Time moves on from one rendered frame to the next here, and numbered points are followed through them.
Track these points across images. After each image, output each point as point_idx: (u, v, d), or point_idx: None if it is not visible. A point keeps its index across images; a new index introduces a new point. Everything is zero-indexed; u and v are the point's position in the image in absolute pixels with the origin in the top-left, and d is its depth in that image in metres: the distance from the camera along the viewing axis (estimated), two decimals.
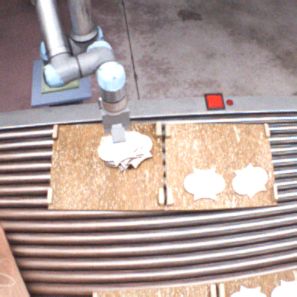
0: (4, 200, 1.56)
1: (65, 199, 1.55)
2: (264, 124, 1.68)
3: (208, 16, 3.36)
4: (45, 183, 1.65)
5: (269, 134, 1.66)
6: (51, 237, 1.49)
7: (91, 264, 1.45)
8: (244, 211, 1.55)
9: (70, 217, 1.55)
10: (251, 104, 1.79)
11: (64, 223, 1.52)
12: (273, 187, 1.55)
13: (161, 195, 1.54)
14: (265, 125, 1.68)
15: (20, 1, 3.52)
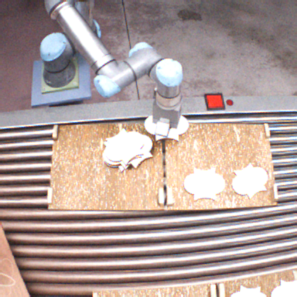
0: (4, 200, 1.56)
1: (65, 199, 1.55)
2: (264, 124, 1.68)
3: (208, 16, 3.36)
4: (45, 183, 1.65)
5: (269, 134, 1.66)
6: (51, 237, 1.49)
7: (91, 264, 1.45)
8: (244, 211, 1.55)
9: (70, 217, 1.55)
10: (251, 104, 1.79)
11: (64, 223, 1.52)
12: (273, 187, 1.55)
13: (161, 195, 1.54)
14: (265, 125, 1.68)
15: (20, 1, 3.52)
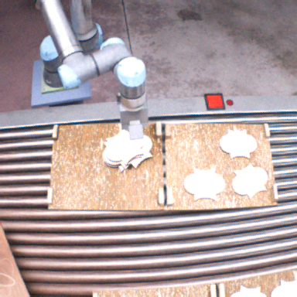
0: (4, 200, 1.56)
1: (65, 199, 1.55)
2: (264, 124, 1.68)
3: (208, 16, 3.36)
4: (45, 183, 1.65)
5: (269, 134, 1.66)
6: (51, 237, 1.49)
7: (91, 264, 1.45)
8: (244, 211, 1.55)
9: (70, 217, 1.55)
10: (251, 104, 1.79)
11: (64, 223, 1.52)
12: (273, 187, 1.55)
13: (161, 195, 1.54)
14: (265, 125, 1.68)
15: (20, 1, 3.52)
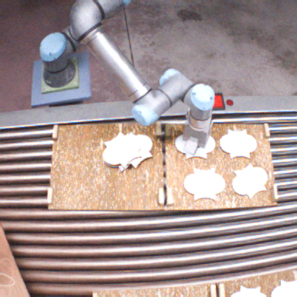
0: (4, 200, 1.56)
1: (65, 199, 1.55)
2: (264, 124, 1.68)
3: (208, 16, 3.36)
4: (45, 183, 1.65)
5: (269, 134, 1.66)
6: (51, 237, 1.49)
7: (91, 264, 1.45)
8: (244, 211, 1.55)
9: (70, 217, 1.55)
10: (251, 104, 1.79)
11: (64, 223, 1.52)
12: (273, 187, 1.55)
13: (161, 195, 1.54)
14: (265, 125, 1.68)
15: (20, 1, 3.52)
